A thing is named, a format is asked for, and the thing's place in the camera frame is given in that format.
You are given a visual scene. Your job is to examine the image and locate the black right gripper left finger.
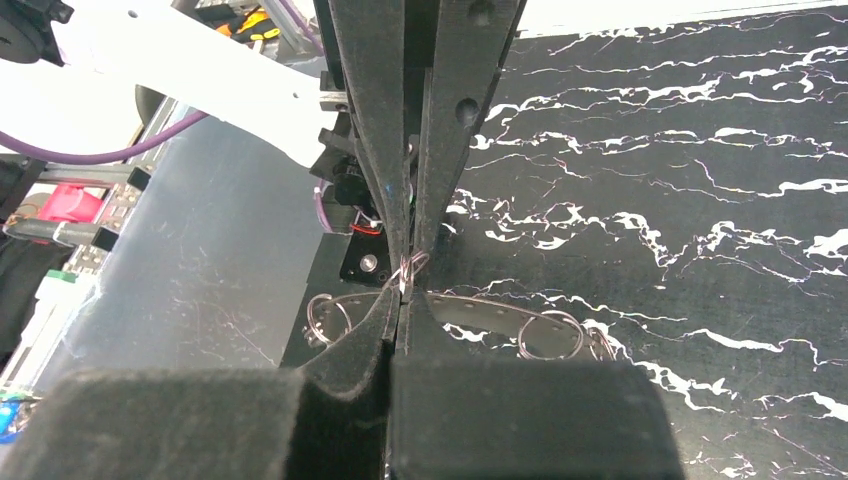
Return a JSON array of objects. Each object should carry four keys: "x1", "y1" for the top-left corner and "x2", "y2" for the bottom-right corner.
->
[{"x1": 1, "y1": 289, "x2": 399, "y2": 479}]

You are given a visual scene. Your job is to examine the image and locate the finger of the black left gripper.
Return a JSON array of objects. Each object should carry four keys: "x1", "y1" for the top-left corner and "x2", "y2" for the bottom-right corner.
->
[
  {"x1": 413, "y1": 1, "x2": 526, "y2": 254},
  {"x1": 329, "y1": 1, "x2": 409, "y2": 262}
]

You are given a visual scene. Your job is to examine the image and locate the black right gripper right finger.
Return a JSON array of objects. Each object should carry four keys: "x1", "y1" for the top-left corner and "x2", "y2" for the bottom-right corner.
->
[{"x1": 389, "y1": 292, "x2": 685, "y2": 479}]

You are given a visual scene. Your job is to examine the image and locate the small silver split keyring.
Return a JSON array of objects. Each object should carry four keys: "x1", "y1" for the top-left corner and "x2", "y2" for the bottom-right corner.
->
[{"x1": 383, "y1": 251, "x2": 430, "y2": 296}]

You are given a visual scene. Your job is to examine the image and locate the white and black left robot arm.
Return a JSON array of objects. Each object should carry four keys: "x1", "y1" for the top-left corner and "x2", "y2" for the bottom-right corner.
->
[{"x1": 1, "y1": 1, "x2": 525, "y2": 267}]

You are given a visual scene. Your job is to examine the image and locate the aluminium rail frame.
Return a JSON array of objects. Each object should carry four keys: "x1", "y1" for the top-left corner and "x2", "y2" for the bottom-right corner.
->
[{"x1": 1, "y1": 119, "x2": 319, "y2": 399}]

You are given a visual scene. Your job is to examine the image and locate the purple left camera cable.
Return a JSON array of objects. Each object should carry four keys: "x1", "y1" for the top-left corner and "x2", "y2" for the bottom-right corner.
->
[{"x1": 0, "y1": 0, "x2": 326, "y2": 166}]

